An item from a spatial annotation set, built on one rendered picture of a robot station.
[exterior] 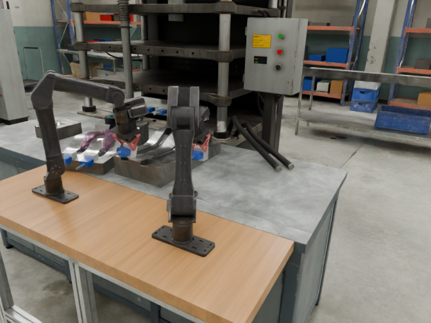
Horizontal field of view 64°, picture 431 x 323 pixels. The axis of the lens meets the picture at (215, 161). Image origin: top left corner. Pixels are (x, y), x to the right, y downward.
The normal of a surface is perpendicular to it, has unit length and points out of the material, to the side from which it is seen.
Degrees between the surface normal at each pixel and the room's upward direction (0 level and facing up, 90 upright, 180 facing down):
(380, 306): 0
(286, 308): 90
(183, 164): 76
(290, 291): 90
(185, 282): 0
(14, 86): 90
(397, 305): 0
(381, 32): 90
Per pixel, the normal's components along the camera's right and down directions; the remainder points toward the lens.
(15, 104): 0.82, 0.23
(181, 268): 0.03, -0.93
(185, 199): 0.02, 0.14
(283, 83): -0.50, 0.31
